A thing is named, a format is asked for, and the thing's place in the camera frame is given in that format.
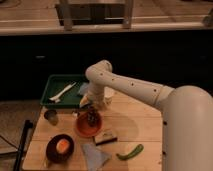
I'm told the small metal cup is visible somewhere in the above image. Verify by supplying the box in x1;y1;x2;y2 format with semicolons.
44;109;58;125

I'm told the dark brown bowl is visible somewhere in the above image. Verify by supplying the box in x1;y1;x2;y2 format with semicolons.
46;134;74;163

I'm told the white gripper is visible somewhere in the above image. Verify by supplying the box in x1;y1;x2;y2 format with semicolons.
79;83;106;110

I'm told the green chili pepper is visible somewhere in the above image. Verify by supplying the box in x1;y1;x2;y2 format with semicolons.
116;144;144;161

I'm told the red bowl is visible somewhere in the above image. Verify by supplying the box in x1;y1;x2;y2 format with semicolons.
74;112;102;138

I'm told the orange fruit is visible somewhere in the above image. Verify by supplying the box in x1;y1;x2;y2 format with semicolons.
56;139;70;154

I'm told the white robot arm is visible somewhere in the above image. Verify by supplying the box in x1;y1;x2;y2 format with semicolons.
85;60;213;171

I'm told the white plastic utensil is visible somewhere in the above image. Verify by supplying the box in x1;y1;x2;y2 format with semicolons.
49;82;76;103

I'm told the blue grey cloth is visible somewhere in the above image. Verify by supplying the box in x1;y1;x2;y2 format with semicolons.
82;143;111;171

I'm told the dark purple grape bunch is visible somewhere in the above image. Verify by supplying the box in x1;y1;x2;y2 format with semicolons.
87;108;99;127

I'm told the wooden chair frame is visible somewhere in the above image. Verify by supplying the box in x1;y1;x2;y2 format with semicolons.
55;0;134;31

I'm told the black white eraser block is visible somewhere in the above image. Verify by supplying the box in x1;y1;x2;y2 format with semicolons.
94;130;117;146

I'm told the white cup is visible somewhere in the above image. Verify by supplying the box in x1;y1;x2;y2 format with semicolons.
104;87;115;104

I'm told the black metal stand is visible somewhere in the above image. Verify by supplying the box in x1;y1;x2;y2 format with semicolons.
13;120;33;171

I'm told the green plastic tray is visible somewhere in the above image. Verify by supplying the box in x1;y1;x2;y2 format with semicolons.
40;74;88;109

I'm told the blue grey sponge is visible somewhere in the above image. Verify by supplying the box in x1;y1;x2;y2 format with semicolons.
78;83;89;96

